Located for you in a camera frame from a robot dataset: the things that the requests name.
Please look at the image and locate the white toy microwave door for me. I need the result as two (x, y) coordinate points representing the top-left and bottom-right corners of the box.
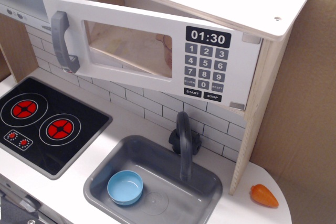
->
(43, 0), (263, 110)

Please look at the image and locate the wooden toy microwave cabinet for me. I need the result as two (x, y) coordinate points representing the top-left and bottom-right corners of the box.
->
(68, 0), (314, 196)

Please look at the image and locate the grey range hood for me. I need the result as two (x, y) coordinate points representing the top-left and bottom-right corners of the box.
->
(0, 0), (73, 35)

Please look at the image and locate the orange translucent pot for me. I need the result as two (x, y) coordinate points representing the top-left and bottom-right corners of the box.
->
(156, 34), (172, 70)

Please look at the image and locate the black toy stovetop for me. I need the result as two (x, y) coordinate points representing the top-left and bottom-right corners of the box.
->
(1, 77), (112, 180)

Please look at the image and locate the dark grey toy faucet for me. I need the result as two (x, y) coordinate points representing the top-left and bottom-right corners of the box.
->
(169, 112), (202, 182)

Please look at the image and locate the light blue bowl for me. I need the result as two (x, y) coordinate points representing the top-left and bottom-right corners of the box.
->
(107, 170), (144, 206)

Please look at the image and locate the grey toy sink basin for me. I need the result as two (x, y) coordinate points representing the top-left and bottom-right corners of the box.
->
(83, 135), (223, 223)

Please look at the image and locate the brown cardboard panel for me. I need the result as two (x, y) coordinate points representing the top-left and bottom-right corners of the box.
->
(250, 0), (335, 223)

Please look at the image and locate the orange toy carrot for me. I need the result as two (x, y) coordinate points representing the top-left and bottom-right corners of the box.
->
(250, 184), (279, 208)

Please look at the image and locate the grey oven front handle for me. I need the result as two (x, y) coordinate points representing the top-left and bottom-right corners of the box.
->
(1, 181), (66, 223)

